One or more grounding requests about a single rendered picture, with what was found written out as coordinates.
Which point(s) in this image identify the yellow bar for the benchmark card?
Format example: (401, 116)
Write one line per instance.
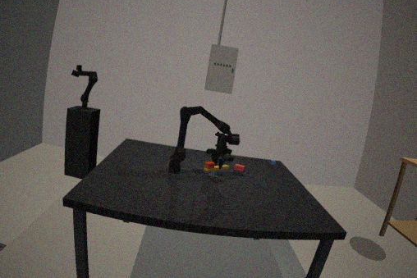
(210, 166)

